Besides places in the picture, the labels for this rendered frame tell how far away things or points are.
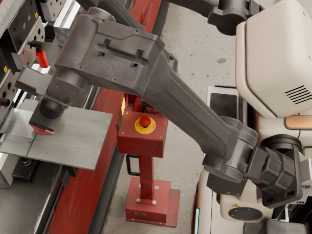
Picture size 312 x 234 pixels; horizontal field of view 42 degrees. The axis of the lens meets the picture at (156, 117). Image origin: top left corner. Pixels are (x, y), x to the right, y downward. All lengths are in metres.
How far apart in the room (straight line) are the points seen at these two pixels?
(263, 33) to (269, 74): 0.11
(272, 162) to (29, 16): 0.72
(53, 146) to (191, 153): 1.24
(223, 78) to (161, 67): 2.06
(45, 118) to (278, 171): 0.57
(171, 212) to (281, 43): 1.39
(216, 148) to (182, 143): 1.56
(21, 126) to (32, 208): 0.22
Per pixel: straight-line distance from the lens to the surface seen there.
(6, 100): 1.00
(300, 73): 0.79
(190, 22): 2.92
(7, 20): 1.05
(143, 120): 1.36
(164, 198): 1.98
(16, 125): 1.18
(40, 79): 0.96
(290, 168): 0.84
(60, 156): 1.10
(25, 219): 1.18
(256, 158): 0.80
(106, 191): 2.09
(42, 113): 1.06
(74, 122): 1.15
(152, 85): 0.52
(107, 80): 0.50
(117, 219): 2.08
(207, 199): 1.82
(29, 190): 1.22
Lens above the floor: 1.93
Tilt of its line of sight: 55 degrees down
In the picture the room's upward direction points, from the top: straight up
